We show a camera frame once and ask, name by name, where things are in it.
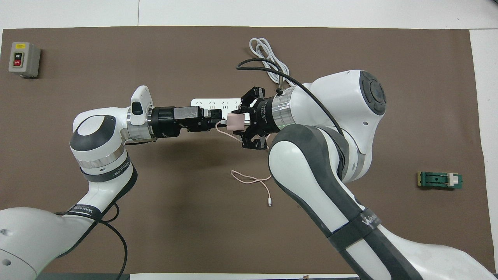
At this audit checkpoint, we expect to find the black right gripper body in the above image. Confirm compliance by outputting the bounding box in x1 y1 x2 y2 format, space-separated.
249 96 277 136

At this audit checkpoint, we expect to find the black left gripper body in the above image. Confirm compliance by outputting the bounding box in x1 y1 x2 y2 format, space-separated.
151 107 214 138

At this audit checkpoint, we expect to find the pink charger adapter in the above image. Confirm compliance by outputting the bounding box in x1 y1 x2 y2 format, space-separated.
227 114 245 132

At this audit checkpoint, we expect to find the pink charging cable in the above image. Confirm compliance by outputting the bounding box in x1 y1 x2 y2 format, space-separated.
216 121 273 207

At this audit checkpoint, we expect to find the white power strip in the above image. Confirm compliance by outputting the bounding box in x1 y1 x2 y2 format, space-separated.
191 97 251 114

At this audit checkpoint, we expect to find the brown table mat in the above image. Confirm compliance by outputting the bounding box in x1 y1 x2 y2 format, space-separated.
0 26 485 275

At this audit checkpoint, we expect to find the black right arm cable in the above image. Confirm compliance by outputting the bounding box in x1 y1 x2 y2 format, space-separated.
235 58 347 137

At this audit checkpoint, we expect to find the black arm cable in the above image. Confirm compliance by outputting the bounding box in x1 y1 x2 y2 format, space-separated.
235 58 347 137
54 202 129 280

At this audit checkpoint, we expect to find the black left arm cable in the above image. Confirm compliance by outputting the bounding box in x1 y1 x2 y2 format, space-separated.
54 202 129 280

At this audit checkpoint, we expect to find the grey on-off switch box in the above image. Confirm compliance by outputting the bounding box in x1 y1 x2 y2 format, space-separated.
9 42 41 78

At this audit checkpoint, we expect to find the green knife switch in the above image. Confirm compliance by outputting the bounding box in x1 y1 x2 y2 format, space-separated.
417 171 463 191

